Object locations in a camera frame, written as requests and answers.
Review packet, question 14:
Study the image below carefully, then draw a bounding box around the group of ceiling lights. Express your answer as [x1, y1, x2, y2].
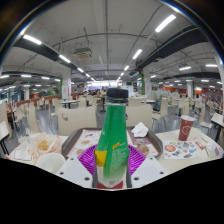
[0, 13, 219, 88]

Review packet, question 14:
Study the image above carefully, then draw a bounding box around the crumpled white napkin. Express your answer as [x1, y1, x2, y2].
[130, 121, 150, 138]

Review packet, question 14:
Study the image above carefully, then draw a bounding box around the beige chair with round hole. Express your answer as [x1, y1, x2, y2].
[57, 105, 98, 136]
[126, 103, 154, 130]

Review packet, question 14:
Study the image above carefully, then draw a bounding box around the brown food piece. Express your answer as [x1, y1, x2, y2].
[136, 143, 150, 156]

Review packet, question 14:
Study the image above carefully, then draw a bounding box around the printed paper tray liner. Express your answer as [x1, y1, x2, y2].
[68, 129, 160, 158]

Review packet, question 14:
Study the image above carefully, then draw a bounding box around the white table with black leg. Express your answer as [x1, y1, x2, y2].
[210, 112, 224, 143]
[0, 120, 11, 156]

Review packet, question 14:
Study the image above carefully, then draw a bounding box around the dark brown food tray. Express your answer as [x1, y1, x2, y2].
[61, 126, 164, 160]

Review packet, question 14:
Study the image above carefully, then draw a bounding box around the clear plastic bag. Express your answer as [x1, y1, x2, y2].
[204, 143, 224, 159]

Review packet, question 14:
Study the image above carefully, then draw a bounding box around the white printed card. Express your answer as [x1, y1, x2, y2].
[13, 148, 33, 163]

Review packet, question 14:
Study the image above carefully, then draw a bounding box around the paper wrapper with fried food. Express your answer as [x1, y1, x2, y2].
[27, 132, 63, 158]

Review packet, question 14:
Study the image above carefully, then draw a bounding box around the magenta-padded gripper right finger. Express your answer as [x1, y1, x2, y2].
[126, 144, 168, 189]

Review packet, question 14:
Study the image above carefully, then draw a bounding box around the ceiling air conditioner unit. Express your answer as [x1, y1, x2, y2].
[73, 47, 93, 60]

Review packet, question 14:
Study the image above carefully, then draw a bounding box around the white mug with black dots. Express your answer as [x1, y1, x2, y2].
[35, 152, 67, 175]

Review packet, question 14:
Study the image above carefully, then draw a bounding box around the green drink bottle black cap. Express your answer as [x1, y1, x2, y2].
[94, 87, 131, 190]

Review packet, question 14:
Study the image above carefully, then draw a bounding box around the red paper cup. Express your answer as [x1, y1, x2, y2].
[178, 114, 196, 142]

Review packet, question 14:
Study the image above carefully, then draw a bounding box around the colourful sticker sheet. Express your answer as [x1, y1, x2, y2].
[162, 139, 200, 160]

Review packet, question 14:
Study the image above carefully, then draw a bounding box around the group of beige chairs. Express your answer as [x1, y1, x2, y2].
[0, 89, 224, 134]

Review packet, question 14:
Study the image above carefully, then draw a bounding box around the red sauce packet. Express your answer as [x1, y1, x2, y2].
[194, 141, 208, 150]

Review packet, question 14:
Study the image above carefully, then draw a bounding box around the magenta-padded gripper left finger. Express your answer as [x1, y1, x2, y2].
[55, 143, 99, 189]

